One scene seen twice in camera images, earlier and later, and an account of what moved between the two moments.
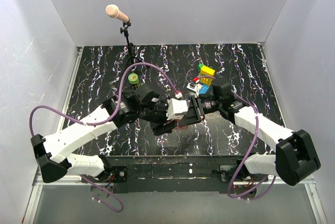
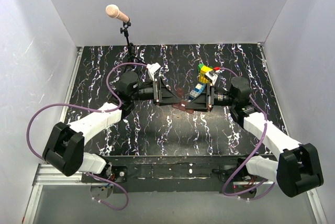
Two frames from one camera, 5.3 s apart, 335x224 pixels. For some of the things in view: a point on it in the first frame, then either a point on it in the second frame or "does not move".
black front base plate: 173,173 does not move
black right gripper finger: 190,118 to 197,107
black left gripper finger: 159,109 to 169,101
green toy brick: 199,67 does not move
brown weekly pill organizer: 178,126 to 182,105
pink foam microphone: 113,11 does not move
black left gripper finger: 165,128 to 166,96
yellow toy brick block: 207,71 does not move
